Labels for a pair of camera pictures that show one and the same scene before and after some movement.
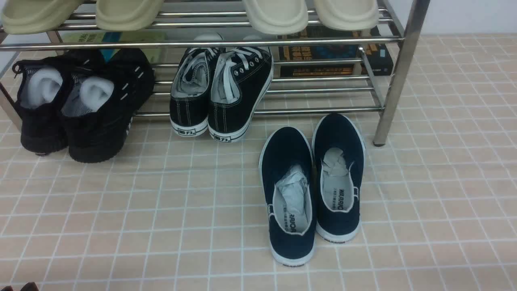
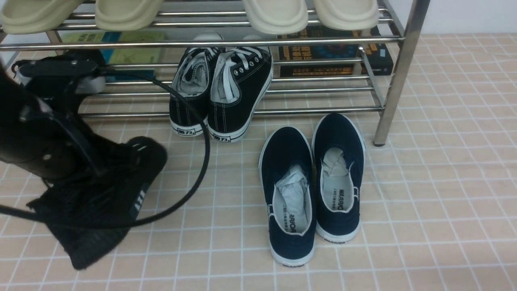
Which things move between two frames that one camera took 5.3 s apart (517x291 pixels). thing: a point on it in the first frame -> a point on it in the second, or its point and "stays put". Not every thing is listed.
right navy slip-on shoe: (339, 163) stays put
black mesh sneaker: (101, 103) -> (111, 196)
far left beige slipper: (21, 17) stays put
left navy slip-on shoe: (287, 170) stays put
